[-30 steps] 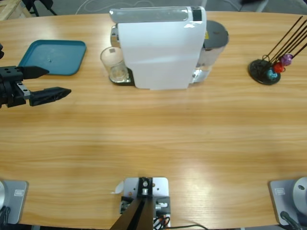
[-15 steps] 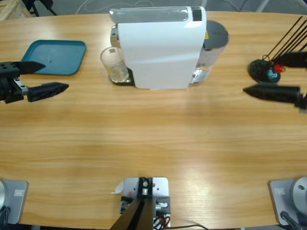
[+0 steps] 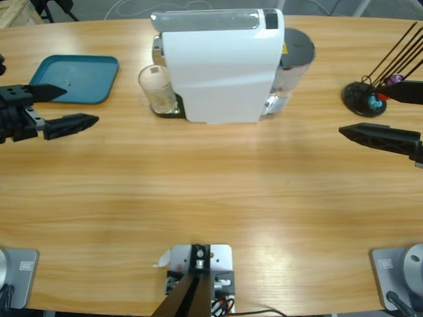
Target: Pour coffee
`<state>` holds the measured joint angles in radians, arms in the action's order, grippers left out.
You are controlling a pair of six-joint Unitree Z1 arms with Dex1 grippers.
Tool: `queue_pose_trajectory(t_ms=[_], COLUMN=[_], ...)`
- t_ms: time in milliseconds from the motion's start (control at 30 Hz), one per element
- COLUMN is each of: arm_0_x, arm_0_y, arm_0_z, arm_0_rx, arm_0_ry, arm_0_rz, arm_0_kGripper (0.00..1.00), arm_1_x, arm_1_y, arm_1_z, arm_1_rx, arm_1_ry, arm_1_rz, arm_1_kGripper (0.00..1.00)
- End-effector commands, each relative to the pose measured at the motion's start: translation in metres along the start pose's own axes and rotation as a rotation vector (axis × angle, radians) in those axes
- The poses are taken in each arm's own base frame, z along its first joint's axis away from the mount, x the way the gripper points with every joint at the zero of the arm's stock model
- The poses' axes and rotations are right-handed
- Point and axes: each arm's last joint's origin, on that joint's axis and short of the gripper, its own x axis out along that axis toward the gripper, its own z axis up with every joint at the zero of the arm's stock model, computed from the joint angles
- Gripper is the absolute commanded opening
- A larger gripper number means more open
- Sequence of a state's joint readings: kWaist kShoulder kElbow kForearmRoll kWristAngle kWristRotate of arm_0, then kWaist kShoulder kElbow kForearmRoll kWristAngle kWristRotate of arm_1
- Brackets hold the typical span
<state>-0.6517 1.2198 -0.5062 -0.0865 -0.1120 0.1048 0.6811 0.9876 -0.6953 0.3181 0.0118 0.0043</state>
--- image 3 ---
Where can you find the clear drinking glass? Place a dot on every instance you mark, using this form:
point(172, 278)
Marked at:
point(155, 86)

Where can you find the teal coffee capsule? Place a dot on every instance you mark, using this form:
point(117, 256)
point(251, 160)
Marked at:
point(375, 103)

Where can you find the purple coffee capsule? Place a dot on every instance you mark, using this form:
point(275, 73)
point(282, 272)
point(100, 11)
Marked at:
point(395, 79)

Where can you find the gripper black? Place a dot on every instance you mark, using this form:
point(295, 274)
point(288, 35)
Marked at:
point(419, 161)
point(13, 122)

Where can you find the clear water tank grey lid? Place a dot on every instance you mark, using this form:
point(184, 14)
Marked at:
point(297, 46)

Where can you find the white mount with dark post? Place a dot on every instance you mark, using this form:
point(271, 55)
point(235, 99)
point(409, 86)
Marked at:
point(221, 254)

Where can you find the white capsule coffee machine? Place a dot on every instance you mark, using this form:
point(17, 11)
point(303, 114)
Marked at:
point(224, 72)

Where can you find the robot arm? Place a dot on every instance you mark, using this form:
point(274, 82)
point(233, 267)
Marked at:
point(1, 267)
point(413, 264)

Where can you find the teal plastic serving tray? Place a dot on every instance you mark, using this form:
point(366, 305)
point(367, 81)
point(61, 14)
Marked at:
point(86, 76)

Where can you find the metal drip tray grate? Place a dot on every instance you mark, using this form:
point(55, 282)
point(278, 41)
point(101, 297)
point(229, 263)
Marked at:
point(178, 112)

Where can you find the grey base plate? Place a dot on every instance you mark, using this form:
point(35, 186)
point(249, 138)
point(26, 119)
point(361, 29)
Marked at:
point(383, 274)
point(23, 274)

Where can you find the red coffee capsule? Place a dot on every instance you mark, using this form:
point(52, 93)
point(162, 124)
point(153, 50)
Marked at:
point(381, 96)

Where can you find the grey coffee machine lever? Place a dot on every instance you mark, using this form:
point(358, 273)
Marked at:
point(205, 20)

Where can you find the black capsule holder with rods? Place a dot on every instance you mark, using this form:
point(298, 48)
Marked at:
point(355, 95)

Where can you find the black stand legs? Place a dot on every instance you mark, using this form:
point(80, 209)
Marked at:
point(56, 6)

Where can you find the white paper tag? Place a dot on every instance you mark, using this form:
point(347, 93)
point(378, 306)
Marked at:
point(163, 259)

